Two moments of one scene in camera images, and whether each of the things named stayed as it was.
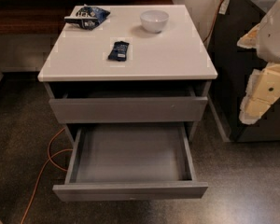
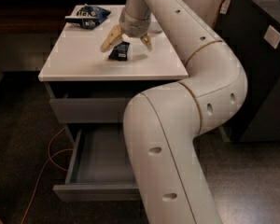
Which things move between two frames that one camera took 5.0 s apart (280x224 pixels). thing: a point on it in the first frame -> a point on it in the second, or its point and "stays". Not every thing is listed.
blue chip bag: x=87 y=17 stays
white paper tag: x=225 y=3 stays
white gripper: x=274 y=37 -> x=135 y=28
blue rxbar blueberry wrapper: x=119 y=51 stays
